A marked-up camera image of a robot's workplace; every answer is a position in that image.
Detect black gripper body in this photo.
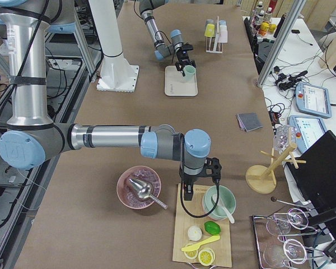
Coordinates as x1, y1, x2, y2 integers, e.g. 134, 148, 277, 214
179, 170, 199, 188
176, 50, 191, 65

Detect green cup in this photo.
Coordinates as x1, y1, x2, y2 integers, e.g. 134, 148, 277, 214
183, 65, 196, 79

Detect cream rabbit tray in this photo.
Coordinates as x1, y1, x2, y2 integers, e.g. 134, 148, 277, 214
165, 66, 198, 97

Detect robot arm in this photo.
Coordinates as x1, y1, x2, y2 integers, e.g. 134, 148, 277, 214
139, 0, 196, 77
0, 1, 219, 201

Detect yellow cup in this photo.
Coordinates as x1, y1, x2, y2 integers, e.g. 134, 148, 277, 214
204, 23, 215, 38

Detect pink cup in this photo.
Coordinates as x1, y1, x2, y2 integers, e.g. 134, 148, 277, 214
218, 29, 228, 43

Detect grey cup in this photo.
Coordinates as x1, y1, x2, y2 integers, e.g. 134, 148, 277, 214
206, 18, 214, 25

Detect clear glass cup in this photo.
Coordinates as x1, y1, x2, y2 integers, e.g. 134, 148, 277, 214
274, 125, 296, 154

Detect white ceramic spoon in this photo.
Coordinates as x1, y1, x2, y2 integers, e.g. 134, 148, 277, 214
212, 194, 235, 224

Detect stacked green bowls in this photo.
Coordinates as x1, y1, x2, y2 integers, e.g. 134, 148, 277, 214
202, 185, 236, 220

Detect white peeled fruit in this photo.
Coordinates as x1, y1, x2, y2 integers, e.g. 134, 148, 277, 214
187, 225, 202, 242

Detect green lime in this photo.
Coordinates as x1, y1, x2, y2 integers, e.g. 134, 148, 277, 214
204, 221, 221, 235

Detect metal ice scoop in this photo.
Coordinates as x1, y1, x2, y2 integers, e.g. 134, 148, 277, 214
127, 177, 167, 210

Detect wooden cutting board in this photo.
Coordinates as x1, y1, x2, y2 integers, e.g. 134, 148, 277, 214
172, 183, 233, 267

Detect yellow plastic knife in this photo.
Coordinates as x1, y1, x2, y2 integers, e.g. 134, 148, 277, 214
181, 235, 221, 252

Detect pink bowl with ice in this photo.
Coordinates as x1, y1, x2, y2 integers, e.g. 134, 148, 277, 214
116, 165, 161, 210

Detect lemon slice left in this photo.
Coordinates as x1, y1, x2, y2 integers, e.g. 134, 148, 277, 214
184, 250, 198, 260

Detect lemon slice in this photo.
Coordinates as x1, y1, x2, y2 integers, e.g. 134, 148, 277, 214
184, 250, 198, 260
198, 248, 216, 266

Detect lemon slice right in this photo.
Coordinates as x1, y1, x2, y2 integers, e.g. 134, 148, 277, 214
198, 248, 216, 266

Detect wooden mug tree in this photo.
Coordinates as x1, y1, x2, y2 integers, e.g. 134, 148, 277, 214
245, 142, 306, 194

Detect grey folded cloth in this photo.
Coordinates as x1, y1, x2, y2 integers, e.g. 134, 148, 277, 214
236, 113, 263, 132

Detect teach pendant far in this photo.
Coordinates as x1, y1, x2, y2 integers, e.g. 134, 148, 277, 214
295, 82, 332, 118

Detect teach pendant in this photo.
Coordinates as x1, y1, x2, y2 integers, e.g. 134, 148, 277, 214
288, 115, 327, 154
295, 82, 332, 118

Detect teach pendant near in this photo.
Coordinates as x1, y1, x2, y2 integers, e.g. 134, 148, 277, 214
288, 115, 327, 154

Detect black monitor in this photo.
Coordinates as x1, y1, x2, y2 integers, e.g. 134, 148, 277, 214
288, 131, 336, 212

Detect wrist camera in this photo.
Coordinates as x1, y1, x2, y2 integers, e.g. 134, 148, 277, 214
180, 43, 194, 53
204, 157, 222, 184

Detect white wire cup rack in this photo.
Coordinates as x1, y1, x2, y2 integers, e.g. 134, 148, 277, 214
205, 17, 223, 54

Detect wire glass rack tray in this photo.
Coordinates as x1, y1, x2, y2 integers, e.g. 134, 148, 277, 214
251, 203, 325, 268

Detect aluminium frame post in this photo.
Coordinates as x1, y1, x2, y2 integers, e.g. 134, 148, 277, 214
256, 0, 306, 88

